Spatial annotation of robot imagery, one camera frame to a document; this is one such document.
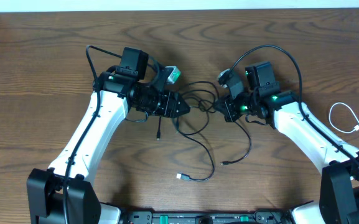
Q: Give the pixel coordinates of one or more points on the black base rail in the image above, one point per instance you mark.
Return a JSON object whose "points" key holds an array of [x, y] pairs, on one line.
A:
{"points": [[259, 216]]}

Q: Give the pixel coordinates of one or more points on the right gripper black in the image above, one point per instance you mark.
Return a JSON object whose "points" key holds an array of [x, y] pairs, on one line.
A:
{"points": [[227, 109]]}

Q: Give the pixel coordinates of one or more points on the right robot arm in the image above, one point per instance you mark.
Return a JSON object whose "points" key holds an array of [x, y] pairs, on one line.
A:
{"points": [[336, 160]]}

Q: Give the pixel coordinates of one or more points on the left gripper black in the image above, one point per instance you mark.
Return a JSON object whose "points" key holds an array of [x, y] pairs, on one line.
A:
{"points": [[171, 102]]}

